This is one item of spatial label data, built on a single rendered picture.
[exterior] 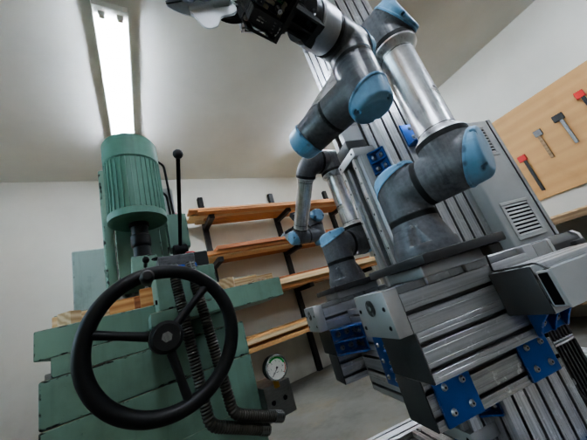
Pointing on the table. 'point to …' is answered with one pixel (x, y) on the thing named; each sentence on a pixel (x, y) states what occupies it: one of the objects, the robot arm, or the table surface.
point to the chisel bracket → (141, 263)
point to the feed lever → (179, 206)
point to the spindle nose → (140, 238)
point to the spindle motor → (132, 182)
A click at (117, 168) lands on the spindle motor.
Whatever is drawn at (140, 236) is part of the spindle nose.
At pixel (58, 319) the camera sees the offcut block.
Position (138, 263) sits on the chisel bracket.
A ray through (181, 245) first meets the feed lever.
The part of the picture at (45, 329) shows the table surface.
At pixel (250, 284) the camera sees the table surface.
